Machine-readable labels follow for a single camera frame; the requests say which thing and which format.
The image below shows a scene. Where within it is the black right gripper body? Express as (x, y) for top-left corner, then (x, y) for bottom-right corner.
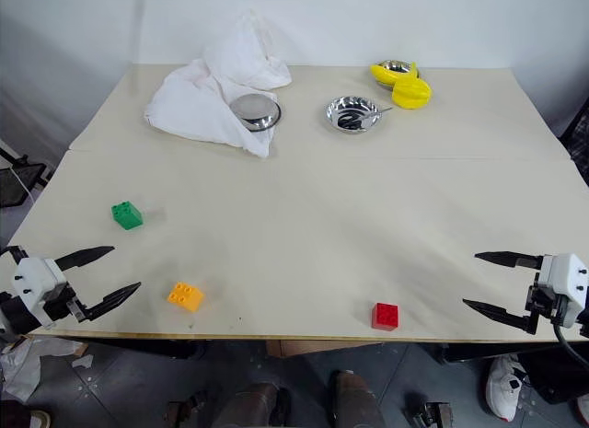
(524, 257), (569, 329)

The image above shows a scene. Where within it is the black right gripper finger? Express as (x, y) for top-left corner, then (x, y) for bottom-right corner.
(474, 249), (545, 271)
(461, 298), (540, 336)

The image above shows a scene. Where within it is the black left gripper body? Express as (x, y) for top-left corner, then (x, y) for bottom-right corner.
(40, 280), (91, 329)

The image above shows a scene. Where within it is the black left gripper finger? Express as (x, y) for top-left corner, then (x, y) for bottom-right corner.
(54, 246), (116, 272)
(81, 282), (143, 323)

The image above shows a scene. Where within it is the green toy brick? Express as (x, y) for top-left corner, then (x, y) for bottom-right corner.
(110, 200), (144, 231)

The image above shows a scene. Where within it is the white crumpled plastic bag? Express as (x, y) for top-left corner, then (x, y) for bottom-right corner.
(0, 337), (95, 404)

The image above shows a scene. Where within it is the orange toy brick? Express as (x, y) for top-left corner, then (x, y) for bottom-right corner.
(166, 281), (205, 313)

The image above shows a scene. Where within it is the white sneaker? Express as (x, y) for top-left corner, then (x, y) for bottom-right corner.
(484, 353), (526, 423)

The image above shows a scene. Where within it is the black metal stand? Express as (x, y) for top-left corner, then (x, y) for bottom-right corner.
(0, 139), (50, 209)

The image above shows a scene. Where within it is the red toy brick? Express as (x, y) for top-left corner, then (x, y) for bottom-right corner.
(371, 301), (400, 331)

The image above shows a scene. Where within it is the small dark robot foot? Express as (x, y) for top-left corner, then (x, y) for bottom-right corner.
(403, 399), (456, 428)
(164, 389), (209, 428)

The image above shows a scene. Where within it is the dark plaid fabric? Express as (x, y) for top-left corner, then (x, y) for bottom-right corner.
(558, 99), (589, 186)

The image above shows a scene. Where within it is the dark rounded brown shape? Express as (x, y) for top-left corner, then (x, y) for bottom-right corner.
(330, 369), (385, 428)
(214, 381), (292, 428)

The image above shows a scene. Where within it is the brown cardboard box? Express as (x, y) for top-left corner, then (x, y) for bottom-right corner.
(266, 339), (384, 358)

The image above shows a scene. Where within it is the white crumpled cloth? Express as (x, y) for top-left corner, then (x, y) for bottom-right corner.
(143, 8), (294, 159)

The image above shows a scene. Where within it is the small steel spoon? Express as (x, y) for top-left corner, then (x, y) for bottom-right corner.
(358, 106), (394, 122)

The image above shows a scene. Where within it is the shiny steel bowl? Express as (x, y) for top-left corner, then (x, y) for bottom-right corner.
(324, 95), (384, 135)

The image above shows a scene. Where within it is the steel bowl with black rim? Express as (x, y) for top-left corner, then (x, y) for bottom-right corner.
(229, 94), (283, 133)

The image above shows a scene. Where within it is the steel bowl in yellow holder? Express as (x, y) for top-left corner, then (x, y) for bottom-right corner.
(369, 59), (422, 90)

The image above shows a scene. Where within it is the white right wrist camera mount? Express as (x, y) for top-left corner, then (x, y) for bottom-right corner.
(538, 252), (589, 329)

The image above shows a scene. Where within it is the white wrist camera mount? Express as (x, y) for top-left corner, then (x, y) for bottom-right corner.
(538, 252), (589, 329)
(10, 257), (71, 329)

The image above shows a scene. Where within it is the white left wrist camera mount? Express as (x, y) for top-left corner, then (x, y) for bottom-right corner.
(10, 257), (71, 329)

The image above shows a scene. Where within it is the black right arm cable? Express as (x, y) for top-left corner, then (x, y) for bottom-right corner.
(551, 323), (589, 370)

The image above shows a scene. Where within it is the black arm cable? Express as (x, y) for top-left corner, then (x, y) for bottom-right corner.
(551, 323), (589, 370)
(0, 245), (29, 264)

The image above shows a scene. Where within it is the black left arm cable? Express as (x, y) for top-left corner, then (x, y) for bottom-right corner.
(0, 245), (29, 264)

